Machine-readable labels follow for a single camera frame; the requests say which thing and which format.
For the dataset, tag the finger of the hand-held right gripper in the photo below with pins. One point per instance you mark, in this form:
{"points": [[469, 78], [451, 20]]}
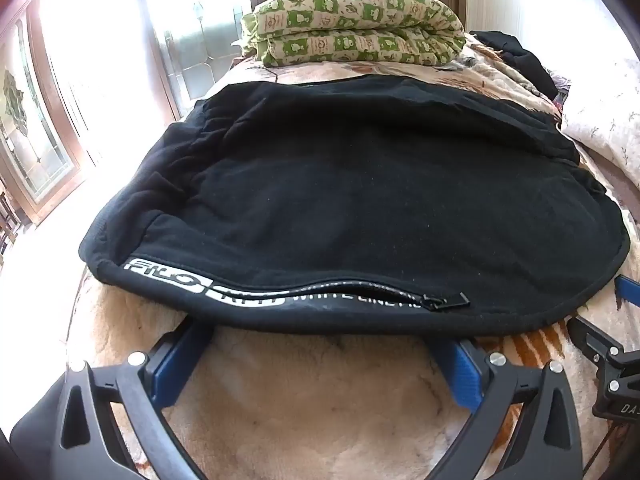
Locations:
{"points": [[592, 340], [629, 296]]}

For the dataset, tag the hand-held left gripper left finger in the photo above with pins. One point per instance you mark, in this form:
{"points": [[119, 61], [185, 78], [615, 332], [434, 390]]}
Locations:
{"points": [[175, 362]]}

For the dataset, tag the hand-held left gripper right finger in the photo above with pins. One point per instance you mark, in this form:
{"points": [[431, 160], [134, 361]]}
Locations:
{"points": [[462, 375]]}

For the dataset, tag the black pants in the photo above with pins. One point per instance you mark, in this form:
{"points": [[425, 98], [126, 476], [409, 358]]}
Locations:
{"points": [[350, 185]]}

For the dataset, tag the beige leaf print blanket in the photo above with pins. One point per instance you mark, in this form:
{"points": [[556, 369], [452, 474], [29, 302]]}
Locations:
{"points": [[325, 410]]}

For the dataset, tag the white floral pillow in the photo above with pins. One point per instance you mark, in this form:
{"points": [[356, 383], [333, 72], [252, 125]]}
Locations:
{"points": [[605, 110]]}

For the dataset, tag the dark cloth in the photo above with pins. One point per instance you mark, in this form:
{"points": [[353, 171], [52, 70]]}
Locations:
{"points": [[520, 57]]}

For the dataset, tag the wooden stained glass door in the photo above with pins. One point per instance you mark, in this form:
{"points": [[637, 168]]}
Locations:
{"points": [[35, 125]]}

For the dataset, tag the leaded glass window pane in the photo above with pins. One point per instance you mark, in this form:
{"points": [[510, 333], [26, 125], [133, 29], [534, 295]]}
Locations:
{"points": [[215, 40]]}

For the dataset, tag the green patterned folded quilt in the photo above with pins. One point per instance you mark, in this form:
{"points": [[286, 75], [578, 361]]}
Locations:
{"points": [[350, 15]]}

